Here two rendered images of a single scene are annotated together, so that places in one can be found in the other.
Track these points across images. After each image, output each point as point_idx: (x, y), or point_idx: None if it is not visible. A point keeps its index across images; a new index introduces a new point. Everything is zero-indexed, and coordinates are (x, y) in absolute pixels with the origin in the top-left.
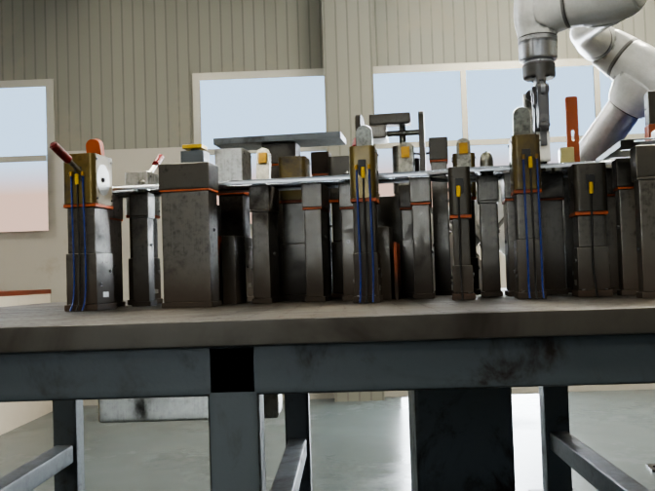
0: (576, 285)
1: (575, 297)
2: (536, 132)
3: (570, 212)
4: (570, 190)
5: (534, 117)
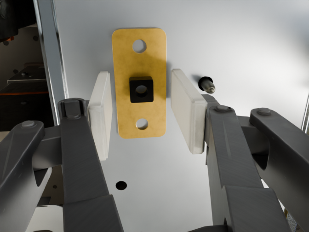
0: (43, 66)
1: (13, 58)
2: (89, 105)
3: (29, 94)
4: (0, 110)
5: (215, 150)
